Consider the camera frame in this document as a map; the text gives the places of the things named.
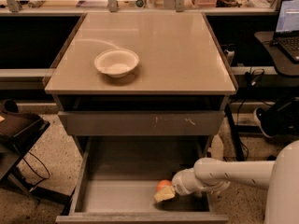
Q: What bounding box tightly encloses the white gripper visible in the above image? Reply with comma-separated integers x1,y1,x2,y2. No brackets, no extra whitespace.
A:
154,168,198,203

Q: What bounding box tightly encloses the orange fruit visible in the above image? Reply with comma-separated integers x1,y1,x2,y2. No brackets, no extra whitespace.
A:
156,179,172,191

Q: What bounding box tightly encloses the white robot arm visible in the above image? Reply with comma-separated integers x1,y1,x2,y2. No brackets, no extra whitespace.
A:
154,141,299,224

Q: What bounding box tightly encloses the open middle drawer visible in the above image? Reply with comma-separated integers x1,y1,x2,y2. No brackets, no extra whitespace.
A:
56,136,228,224

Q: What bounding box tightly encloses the closed top drawer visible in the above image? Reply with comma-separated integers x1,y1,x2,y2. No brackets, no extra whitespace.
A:
58,111,224,136

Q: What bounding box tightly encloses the grey drawer cabinet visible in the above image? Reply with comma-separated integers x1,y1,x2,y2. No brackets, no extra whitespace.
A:
42,11,239,224

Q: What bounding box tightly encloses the black table leg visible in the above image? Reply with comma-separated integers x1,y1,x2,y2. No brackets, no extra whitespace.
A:
224,105,245,161

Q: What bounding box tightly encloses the black sneaker shoe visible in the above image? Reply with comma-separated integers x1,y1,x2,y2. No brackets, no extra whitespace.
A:
253,107,279,138

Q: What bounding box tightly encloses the white bowl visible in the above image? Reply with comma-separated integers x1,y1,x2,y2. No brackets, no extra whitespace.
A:
94,49,139,77

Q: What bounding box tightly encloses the dark left side table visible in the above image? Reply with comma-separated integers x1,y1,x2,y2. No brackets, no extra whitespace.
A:
0,98,71,205

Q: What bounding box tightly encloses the black side desk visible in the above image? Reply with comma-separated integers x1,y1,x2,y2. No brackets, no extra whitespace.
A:
254,31,299,77

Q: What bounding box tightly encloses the black laptop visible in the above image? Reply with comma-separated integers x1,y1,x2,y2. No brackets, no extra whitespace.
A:
273,0,299,63

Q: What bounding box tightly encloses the black cable loop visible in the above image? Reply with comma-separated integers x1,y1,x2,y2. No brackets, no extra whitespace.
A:
21,151,51,189

